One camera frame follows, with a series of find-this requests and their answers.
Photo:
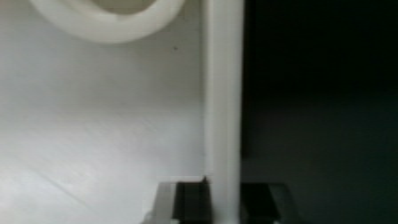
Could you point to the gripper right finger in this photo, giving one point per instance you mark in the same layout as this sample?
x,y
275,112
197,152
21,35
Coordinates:
x,y
268,207

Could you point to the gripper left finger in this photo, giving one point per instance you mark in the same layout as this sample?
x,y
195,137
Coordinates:
x,y
181,205

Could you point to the white square table top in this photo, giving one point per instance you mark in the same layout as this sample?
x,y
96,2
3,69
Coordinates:
x,y
119,109

